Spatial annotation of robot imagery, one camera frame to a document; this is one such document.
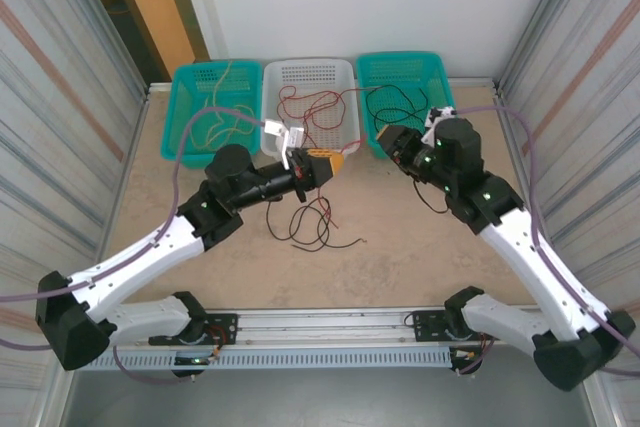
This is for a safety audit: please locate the aluminium table frame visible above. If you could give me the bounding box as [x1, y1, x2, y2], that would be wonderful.
[119, 77, 601, 348]

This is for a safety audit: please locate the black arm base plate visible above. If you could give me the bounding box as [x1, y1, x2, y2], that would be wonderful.
[412, 309, 504, 343]
[202, 313, 239, 346]

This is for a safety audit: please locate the teal plastic basket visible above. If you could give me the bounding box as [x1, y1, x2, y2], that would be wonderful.
[159, 59, 265, 171]
[355, 50, 464, 158]

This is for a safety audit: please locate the thin black cable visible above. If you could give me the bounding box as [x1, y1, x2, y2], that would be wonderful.
[288, 196, 370, 252]
[264, 196, 301, 243]
[363, 84, 437, 134]

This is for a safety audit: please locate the grey slotted cable duct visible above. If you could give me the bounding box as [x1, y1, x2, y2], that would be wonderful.
[119, 346, 454, 371]

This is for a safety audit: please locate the thin yellow cable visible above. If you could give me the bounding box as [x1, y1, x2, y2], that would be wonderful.
[209, 60, 256, 128]
[199, 106, 251, 149]

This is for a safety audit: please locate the white plastic basket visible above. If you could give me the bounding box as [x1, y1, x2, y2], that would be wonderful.
[259, 57, 362, 158]

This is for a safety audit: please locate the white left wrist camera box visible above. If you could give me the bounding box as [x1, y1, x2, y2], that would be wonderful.
[262, 118, 307, 168]

